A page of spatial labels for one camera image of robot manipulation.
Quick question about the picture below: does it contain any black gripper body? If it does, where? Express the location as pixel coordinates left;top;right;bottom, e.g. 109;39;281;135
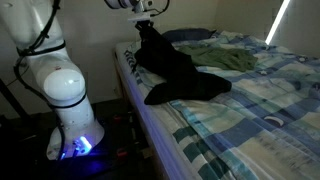
135;20;154;31

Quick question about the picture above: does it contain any black shirt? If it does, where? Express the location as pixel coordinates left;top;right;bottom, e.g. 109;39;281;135
134;26;232;105

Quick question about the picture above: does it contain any dark blue pillow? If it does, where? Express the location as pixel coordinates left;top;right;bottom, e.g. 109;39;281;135
162;28;215;43

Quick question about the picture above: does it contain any wooden bed frame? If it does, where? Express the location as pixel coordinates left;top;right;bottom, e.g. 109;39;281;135
112;49;174;180

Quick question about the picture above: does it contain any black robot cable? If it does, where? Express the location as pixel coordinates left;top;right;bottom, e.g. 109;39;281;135
13;0;88;161

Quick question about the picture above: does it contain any blue plaid bed sheet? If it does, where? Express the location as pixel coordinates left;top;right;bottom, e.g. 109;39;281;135
123;30;320;180

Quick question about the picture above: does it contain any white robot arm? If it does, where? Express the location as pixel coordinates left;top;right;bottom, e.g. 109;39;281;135
0;0;104;160

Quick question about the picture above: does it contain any green shirt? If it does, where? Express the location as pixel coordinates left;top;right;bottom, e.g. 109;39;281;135
179;45;258;72

